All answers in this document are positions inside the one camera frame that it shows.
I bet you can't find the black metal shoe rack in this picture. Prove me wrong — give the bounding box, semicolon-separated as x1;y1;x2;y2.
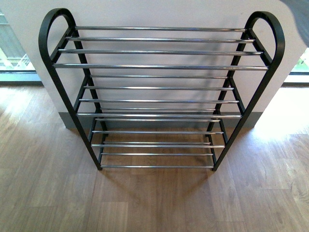
38;8;285;170

